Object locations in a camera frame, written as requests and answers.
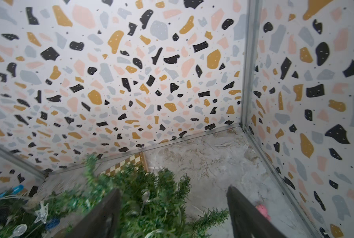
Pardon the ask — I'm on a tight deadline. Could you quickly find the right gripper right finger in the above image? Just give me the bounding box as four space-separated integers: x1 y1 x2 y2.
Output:
226 185 285 238

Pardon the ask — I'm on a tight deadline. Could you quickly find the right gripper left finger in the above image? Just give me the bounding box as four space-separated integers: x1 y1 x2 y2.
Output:
53 188 121 238

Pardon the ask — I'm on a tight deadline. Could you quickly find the green christmas tree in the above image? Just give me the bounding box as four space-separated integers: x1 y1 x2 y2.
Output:
46 155 229 238
0 195 47 238

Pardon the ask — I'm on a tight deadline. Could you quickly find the silver star string light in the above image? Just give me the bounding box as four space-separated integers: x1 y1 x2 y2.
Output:
7 187 172 238

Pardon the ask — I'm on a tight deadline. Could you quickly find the pink pig toy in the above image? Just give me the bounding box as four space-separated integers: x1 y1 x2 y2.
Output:
256 204 271 221

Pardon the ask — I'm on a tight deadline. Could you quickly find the wooden chessboard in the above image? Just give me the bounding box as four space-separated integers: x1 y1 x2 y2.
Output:
99 152 149 177

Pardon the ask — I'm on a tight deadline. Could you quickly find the blue toy microphone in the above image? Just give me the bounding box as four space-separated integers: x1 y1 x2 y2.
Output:
0 185 24 200

